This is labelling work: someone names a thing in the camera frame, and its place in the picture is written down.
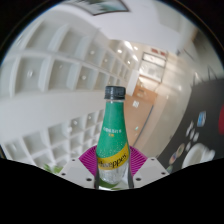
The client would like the round pinkish sticker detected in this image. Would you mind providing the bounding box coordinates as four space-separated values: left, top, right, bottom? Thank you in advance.
169 152 178 164

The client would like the blue square sticker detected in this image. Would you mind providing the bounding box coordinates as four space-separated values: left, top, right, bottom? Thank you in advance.
196 111 208 128

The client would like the ceiling lights group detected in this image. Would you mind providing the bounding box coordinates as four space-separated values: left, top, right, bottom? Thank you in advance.
26 39 141 81

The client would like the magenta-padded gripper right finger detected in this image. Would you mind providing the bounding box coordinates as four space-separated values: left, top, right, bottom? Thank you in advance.
128 145 169 189

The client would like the green plastic drink bottle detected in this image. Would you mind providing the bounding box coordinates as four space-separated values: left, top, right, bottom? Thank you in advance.
94 85 131 190

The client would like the small white sticker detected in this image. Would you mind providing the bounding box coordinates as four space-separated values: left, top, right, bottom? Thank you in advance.
185 120 195 136

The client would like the flat round red coaster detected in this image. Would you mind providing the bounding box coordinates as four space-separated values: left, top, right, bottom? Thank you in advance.
218 103 224 136

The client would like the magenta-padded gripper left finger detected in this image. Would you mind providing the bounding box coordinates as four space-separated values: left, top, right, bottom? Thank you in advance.
59 145 99 190

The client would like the glass entrance door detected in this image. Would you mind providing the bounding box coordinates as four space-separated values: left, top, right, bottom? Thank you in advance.
138 51 168 83

